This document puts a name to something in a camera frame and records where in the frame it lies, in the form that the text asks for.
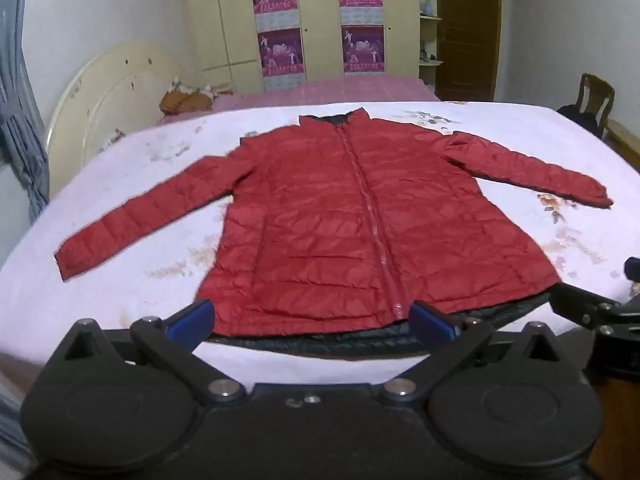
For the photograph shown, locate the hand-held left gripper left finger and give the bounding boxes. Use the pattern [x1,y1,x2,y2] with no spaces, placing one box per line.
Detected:
[49,299,247,406]

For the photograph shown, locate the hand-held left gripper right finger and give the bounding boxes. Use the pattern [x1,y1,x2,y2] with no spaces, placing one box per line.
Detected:
[382,300,592,406]

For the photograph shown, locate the red puffer jacket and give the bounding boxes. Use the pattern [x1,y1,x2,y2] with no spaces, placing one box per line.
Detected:
[54,107,615,358]

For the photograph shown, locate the wooden side table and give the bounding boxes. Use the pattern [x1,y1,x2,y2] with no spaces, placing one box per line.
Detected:
[604,120,640,171]

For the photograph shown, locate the white floral bed sheet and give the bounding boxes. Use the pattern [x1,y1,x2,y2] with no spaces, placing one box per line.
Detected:
[0,101,640,361]

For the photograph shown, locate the black bag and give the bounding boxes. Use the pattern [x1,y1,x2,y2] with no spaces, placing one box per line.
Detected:
[556,104,602,136]

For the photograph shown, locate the wooden chair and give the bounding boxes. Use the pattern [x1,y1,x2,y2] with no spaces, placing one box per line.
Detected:
[577,73,616,136]

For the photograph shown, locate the orange pillow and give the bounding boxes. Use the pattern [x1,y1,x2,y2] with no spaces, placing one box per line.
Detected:
[159,85,219,115]

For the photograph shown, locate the cream rounded headboard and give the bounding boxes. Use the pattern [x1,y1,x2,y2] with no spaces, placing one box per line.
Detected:
[45,44,198,201]

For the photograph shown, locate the pink checked bed cover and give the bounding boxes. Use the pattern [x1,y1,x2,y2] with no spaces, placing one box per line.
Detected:
[155,77,443,126]

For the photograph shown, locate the brown wooden door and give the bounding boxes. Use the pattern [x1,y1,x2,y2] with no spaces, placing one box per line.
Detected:
[435,0,502,102]

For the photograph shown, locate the blue grey curtain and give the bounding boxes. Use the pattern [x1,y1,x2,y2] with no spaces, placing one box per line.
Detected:
[0,0,51,222]

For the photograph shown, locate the cream corner shelf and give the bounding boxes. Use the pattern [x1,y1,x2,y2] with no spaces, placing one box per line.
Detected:
[417,0,445,86]

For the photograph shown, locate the cream wardrobe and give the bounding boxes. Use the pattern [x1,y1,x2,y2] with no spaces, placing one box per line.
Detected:
[182,0,421,93]

